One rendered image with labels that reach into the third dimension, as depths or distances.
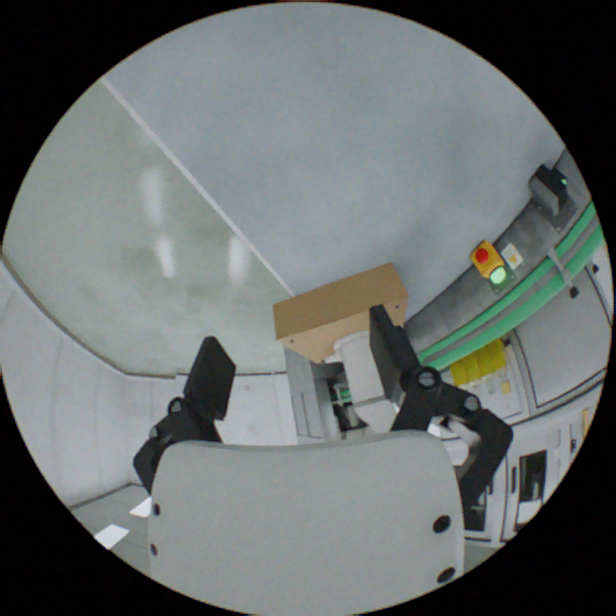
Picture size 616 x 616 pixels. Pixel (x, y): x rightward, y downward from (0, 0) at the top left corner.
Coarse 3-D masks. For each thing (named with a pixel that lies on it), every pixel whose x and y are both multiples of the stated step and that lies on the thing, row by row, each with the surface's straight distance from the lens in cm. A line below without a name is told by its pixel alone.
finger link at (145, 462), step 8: (168, 440) 11; (144, 448) 12; (152, 448) 12; (160, 448) 11; (136, 456) 13; (144, 456) 12; (152, 456) 11; (160, 456) 12; (136, 464) 12; (144, 464) 12; (152, 464) 12; (136, 472) 12; (144, 472) 12; (152, 472) 11; (144, 480) 12; (152, 480) 11; (152, 488) 11
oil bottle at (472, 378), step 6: (468, 354) 80; (462, 360) 81; (468, 360) 80; (462, 366) 82; (468, 366) 81; (474, 366) 80; (468, 372) 81; (474, 372) 80; (468, 378) 82; (474, 378) 81; (468, 384) 82; (474, 384) 81; (480, 384) 83
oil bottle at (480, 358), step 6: (480, 348) 78; (474, 354) 79; (480, 354) 78; (486, 354) 78; (474, 360) 79; (480, 360) 78; (486, 360) 78; (480, 366) 79; (486, 366) 78; (480, 372) 79; (486, 372) 78; (492, 372) 79; (480, 378) 80; (486, 378) 79; (492, 378) 79
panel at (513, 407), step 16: (512, 352) 90; (512, 368) 91; (496, 384) 95; (512, 384) 93; (480, 400) 99; (496, 400) 96; (512, 400) 95; (512, 416) 96; (528, 416) 95; (448, 432) 111
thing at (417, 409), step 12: (420, 372) 8; (432, 372) 8; (420, 384) 8; (432, 384) 8; (408, 396) 7; (420, 396) 7; (432, 396) 7; (408, 408) 7; (420, 408) 7; (432, 408) 7; (396, 420) 7; (408, 420) 7; (420, 420) 7
